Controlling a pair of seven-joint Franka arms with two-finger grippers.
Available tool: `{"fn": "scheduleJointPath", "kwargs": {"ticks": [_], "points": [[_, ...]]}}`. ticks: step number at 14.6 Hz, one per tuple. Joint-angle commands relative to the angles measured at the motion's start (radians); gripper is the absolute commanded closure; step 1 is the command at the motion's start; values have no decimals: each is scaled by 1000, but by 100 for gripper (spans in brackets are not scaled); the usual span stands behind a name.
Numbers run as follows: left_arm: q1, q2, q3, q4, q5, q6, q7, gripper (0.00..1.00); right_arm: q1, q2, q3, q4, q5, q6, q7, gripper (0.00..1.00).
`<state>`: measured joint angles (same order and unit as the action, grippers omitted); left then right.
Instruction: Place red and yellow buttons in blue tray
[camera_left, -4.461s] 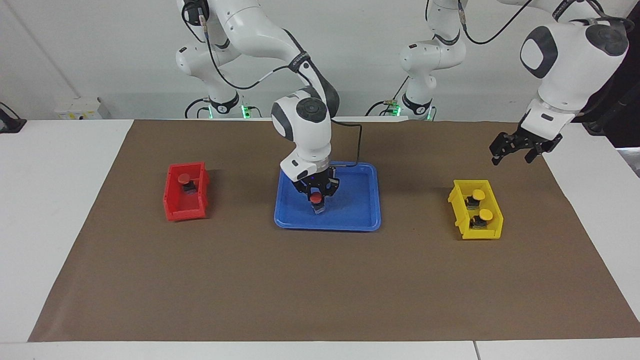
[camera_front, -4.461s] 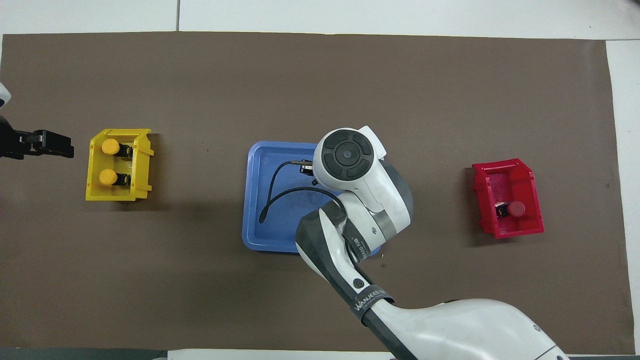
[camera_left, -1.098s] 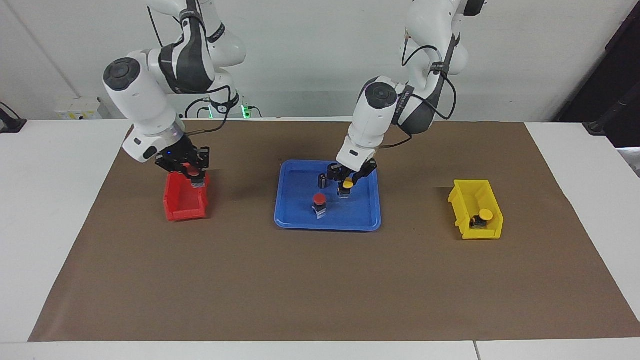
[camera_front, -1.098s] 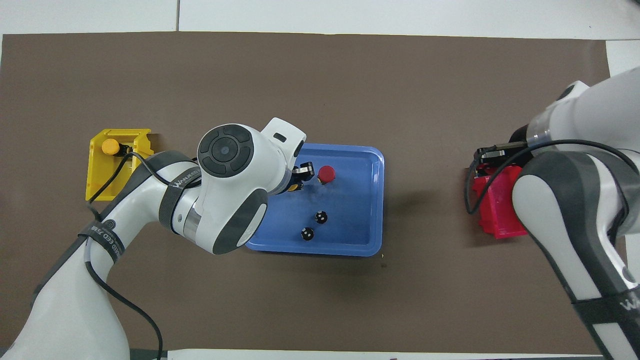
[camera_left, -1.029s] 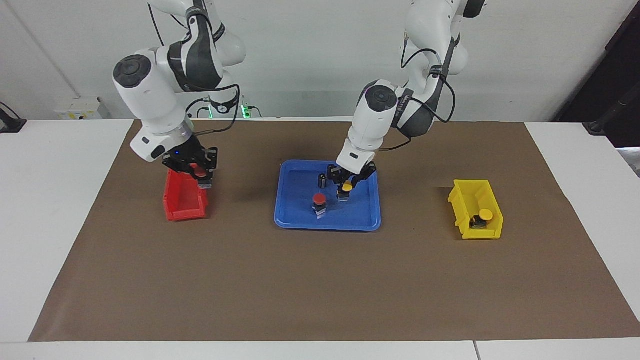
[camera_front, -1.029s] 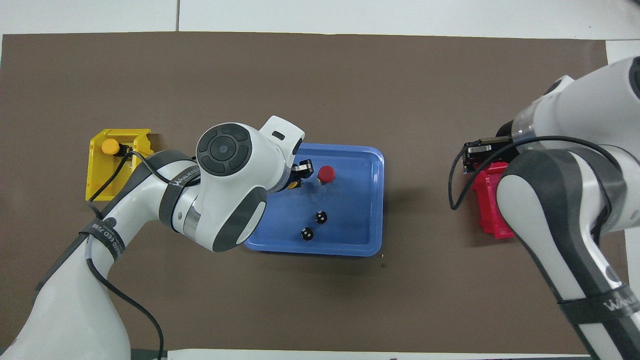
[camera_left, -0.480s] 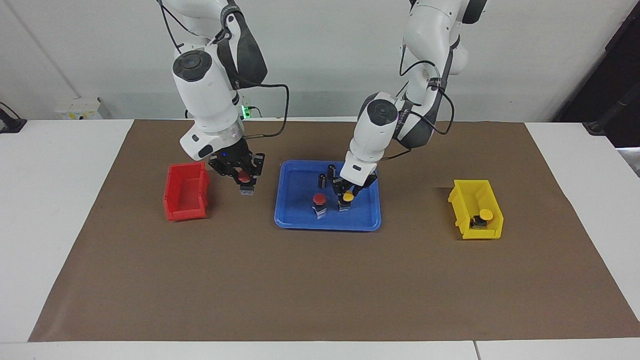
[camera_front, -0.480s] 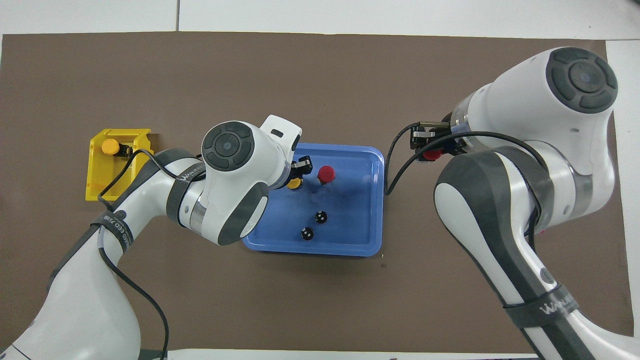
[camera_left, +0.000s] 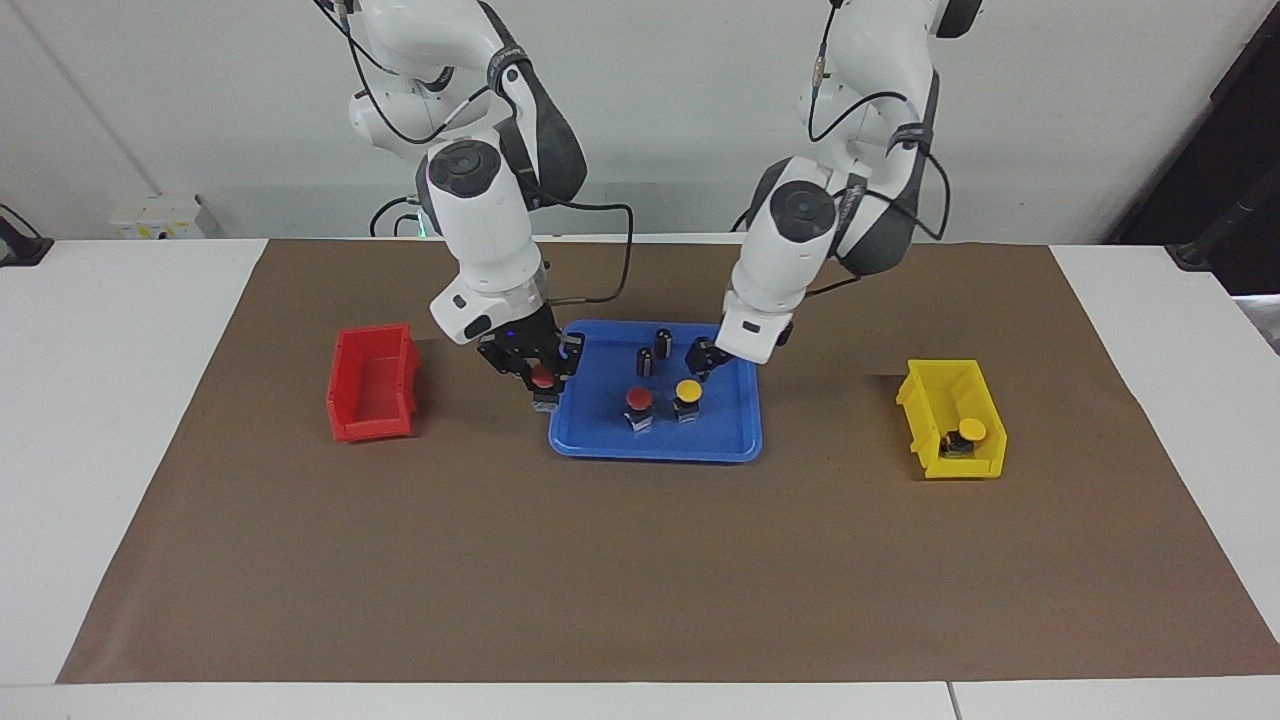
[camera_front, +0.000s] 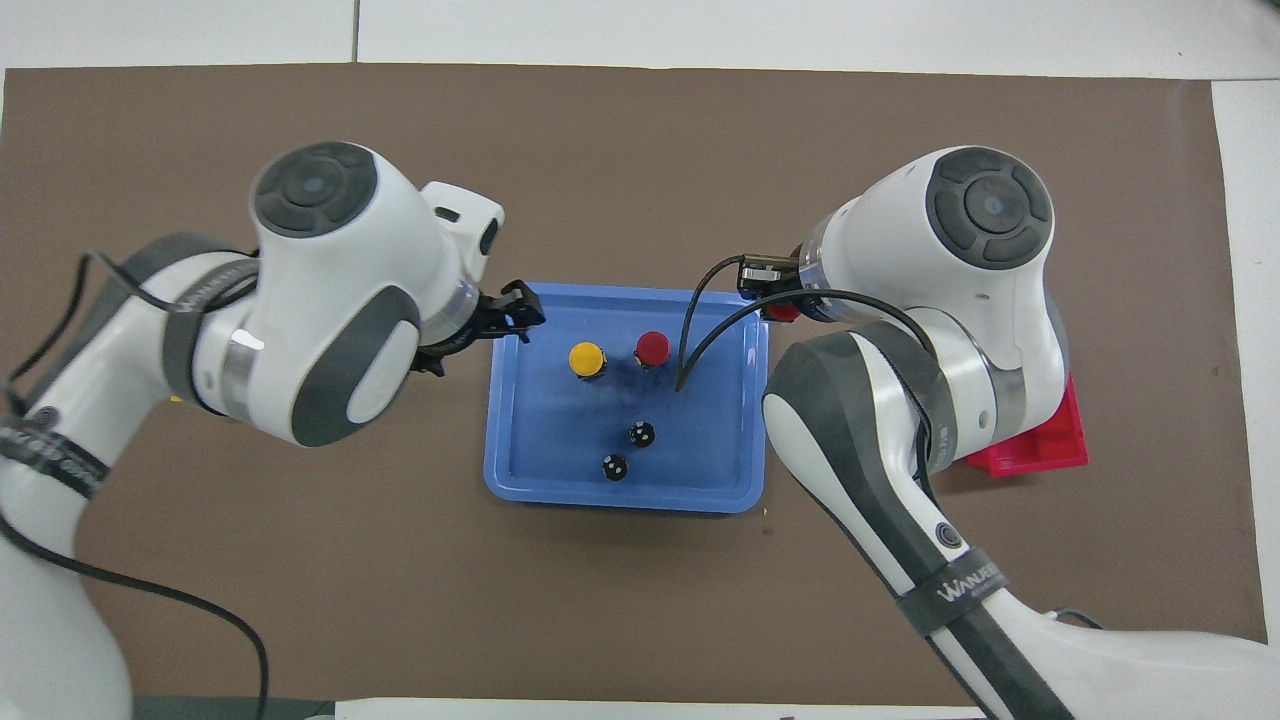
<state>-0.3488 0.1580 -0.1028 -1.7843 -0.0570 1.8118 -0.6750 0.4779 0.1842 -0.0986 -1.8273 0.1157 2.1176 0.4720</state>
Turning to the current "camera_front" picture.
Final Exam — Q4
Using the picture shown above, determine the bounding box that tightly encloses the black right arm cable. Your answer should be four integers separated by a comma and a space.
676, 254, 939, 501

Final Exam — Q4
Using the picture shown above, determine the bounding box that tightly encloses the red plastic bin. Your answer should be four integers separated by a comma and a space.
963, 373, 1090, 479

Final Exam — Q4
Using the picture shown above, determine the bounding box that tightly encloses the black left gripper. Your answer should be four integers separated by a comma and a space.
412, 280, 547, 378

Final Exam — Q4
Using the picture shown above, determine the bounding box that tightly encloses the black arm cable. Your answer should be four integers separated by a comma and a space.
676, 254, 939, 501
0, 250, 272, 720

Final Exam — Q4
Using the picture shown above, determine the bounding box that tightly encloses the blue plastic tray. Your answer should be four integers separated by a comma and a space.
483, 282, 769, 514

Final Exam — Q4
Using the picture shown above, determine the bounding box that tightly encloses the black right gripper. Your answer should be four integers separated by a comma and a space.
738, 254, 831, 323

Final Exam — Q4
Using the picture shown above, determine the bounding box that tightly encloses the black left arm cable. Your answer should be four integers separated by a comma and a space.
0, 250, 272, 720

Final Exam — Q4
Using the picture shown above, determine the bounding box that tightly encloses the brown paper table mat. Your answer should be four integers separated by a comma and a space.
0, 63, 1266, 706

